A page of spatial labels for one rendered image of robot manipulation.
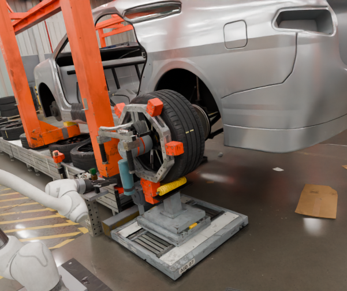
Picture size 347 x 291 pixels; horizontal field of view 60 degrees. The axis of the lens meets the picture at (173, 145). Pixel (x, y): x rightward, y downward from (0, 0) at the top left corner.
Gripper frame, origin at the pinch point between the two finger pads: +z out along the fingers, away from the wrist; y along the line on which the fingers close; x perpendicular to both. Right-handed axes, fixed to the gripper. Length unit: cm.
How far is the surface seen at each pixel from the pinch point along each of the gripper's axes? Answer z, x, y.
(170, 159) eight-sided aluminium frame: 28.8, -15.1, -22.4
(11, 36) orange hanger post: 22, -131, 242
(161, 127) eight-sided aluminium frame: 24.7, -35.4, -18.1
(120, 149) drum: 11.8, -19.2, 7.2
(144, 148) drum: 24.0, -20.5, -2.8
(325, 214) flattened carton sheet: 150, 31, -84
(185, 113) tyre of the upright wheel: 39, -45, -25
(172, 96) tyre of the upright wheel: 39, -56, -13
